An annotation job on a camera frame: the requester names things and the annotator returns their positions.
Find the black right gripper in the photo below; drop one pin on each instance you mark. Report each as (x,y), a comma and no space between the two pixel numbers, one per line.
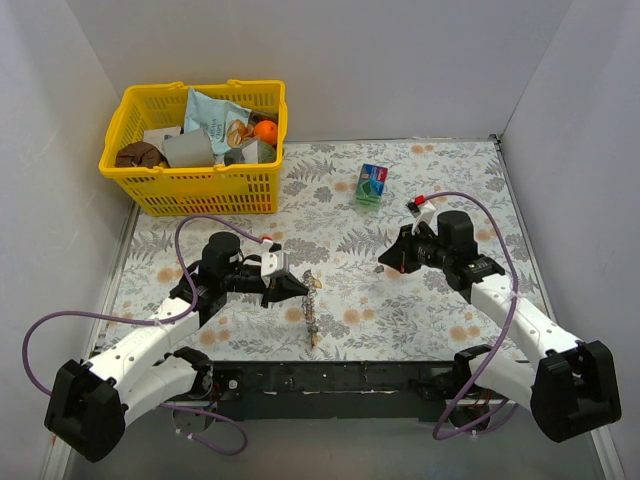
(406,251)

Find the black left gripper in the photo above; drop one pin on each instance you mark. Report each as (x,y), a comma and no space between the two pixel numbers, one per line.
(273,288)

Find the white carton in basket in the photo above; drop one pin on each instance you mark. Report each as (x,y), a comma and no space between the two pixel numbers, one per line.
(156,137)

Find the floral patterned table mat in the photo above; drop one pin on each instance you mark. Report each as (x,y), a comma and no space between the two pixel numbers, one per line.
(361,314)

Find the yellow plastic shopping basket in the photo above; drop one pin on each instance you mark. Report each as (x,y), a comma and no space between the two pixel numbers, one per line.
(216,189)

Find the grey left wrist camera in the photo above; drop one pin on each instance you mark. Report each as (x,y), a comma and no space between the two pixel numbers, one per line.
(274,265)

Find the green avocado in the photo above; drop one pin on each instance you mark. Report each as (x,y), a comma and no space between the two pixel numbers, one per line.
(266,153)

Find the grey cardboard box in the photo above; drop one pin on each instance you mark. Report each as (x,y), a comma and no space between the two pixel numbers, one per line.
(189,150)

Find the light blue chips bag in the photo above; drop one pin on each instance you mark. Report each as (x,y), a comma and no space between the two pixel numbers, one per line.
(226,123)

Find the orange fruit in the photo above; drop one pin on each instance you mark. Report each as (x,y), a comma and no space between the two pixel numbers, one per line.
(266,131)

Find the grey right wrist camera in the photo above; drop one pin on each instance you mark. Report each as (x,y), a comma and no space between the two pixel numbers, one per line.
(421,209)

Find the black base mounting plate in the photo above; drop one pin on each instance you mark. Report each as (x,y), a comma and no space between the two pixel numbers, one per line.
(265,390)

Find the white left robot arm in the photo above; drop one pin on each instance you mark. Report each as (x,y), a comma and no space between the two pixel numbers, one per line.
(155,347)

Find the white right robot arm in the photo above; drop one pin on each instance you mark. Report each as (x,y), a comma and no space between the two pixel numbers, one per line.
(568,385)

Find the large metal key ring disc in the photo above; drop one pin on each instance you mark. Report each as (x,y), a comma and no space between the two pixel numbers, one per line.
(308,303)

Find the green blue sponge pack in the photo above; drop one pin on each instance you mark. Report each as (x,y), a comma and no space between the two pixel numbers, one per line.
(370,185)

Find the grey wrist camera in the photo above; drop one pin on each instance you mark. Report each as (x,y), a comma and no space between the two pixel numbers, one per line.
(421,209)
(274,265)

